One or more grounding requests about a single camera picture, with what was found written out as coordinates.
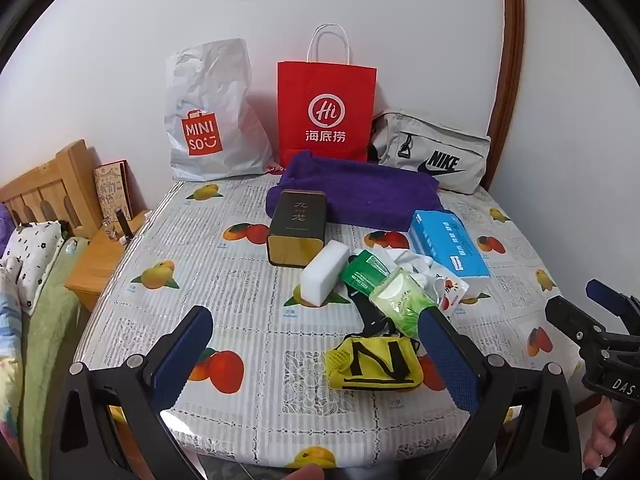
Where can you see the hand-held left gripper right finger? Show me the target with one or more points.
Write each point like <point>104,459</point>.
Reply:
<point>447,360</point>

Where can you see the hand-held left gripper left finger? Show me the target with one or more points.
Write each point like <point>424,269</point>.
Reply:
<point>185,355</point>

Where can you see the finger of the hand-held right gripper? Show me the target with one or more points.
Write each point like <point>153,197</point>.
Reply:
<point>607,300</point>
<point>572,322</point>

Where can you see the white wrapper with orange print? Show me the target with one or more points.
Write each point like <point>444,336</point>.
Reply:
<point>452,290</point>

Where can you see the yellow sock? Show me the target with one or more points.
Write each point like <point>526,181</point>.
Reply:
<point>375,365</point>

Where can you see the white gloves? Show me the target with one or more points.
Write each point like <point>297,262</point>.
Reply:
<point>412,262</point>

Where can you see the blue tissue pack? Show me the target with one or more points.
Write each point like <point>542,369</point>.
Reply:
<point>447,242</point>

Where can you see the green packet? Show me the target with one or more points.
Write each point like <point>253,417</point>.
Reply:
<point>362,272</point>

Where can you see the white charger block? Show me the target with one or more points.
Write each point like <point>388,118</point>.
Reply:
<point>322,272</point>

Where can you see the dark tea tin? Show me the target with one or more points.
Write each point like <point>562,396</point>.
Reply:
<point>295,225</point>

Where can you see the person's right hand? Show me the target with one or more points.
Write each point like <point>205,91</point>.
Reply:
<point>600,435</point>

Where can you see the person's left hand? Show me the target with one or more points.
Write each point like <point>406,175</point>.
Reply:
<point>305,473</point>

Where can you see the wooden nightstand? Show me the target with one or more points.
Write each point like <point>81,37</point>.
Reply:
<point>97,265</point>

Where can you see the green blanket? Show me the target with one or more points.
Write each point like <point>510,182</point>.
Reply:
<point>50,340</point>

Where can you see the small glass bottle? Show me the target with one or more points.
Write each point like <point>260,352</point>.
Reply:
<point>112,232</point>

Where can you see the small black stand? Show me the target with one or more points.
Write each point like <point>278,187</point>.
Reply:
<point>125,225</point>

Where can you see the colourful printed bed sheet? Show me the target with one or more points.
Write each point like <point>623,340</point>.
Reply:
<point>10,360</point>

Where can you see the patterned notebook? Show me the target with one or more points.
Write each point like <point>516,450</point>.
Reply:
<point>113,190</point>

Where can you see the white black-dotted pillow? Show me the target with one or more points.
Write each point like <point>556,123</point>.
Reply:
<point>35,255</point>

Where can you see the purple towel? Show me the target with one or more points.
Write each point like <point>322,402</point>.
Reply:
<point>370,195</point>

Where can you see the wooden headboard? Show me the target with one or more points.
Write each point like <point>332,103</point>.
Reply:
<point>55,185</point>

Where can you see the grey waist bag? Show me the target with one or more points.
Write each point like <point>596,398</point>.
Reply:
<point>430,145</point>

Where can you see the purple plush toy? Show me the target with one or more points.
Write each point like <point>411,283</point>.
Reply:
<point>4,230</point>

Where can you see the white plastic shopping bag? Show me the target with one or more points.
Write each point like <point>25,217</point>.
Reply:
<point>215,95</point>

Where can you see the red paper bag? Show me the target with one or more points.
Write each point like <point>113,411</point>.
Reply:
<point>325,110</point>

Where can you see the brown wooden door frame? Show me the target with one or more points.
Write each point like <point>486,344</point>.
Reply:
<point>512,60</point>

